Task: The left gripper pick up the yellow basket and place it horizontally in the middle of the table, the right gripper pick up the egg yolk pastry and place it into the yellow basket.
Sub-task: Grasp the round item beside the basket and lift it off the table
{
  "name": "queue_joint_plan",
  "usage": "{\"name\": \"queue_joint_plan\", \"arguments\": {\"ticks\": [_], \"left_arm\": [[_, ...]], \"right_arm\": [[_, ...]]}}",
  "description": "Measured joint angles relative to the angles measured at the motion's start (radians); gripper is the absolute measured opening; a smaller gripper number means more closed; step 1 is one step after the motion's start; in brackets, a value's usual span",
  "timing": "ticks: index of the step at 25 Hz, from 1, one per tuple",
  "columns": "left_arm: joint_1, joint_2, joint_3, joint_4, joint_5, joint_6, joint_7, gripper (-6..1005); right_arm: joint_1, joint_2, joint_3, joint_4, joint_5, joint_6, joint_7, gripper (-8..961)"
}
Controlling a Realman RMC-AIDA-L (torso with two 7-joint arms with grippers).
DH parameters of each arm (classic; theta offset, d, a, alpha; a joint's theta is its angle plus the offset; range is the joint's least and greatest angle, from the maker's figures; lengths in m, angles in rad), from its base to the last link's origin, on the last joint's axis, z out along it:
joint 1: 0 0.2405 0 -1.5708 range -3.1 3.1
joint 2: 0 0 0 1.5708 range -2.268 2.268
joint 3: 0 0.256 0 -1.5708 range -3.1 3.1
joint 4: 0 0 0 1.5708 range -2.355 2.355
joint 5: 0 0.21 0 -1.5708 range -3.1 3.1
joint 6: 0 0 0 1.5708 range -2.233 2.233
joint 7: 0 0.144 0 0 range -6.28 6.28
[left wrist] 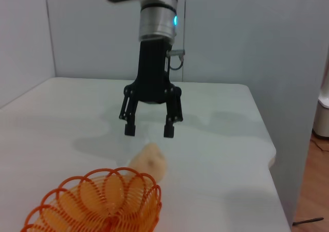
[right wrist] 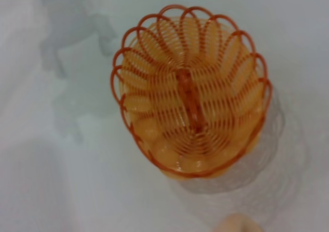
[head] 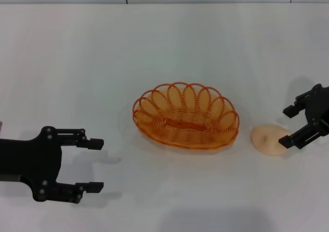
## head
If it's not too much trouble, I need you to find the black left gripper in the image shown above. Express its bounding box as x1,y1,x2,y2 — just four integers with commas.
0,126,105,205

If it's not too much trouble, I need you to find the pale round bread bun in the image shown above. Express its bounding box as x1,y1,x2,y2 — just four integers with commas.
250,123,290,156

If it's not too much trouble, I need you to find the orange woven plastic basket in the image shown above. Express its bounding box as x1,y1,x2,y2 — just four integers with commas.
132,82,240,149

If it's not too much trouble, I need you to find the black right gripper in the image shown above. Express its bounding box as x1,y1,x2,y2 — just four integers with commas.
278,84,329,150

